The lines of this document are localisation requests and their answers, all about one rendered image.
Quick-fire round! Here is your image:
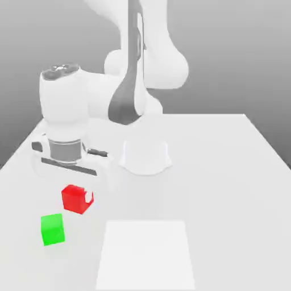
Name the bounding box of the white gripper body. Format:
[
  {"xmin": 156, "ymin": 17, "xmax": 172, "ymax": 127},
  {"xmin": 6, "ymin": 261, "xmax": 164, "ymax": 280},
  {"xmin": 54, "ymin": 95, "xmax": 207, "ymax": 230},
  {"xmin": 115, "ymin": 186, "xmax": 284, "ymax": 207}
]
[{"xmin": 31, "ymin": 155, "xmax": 114, "ymax": 189}]

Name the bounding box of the small red cube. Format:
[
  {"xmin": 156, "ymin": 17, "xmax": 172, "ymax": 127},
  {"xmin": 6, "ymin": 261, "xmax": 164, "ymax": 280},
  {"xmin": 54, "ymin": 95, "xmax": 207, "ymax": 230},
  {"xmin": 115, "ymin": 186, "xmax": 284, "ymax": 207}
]
[{"xmin": 61, "ymin": 184, "xmax": 94, "ymax": 215}]

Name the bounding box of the small green cube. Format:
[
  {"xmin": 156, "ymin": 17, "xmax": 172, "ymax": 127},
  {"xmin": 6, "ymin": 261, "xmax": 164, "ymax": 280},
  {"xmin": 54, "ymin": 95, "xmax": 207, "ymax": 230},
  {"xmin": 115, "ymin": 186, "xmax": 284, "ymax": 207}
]
[{"xmin": 40, "ymin": 213, "xmax": 66, "ymax": 247}]

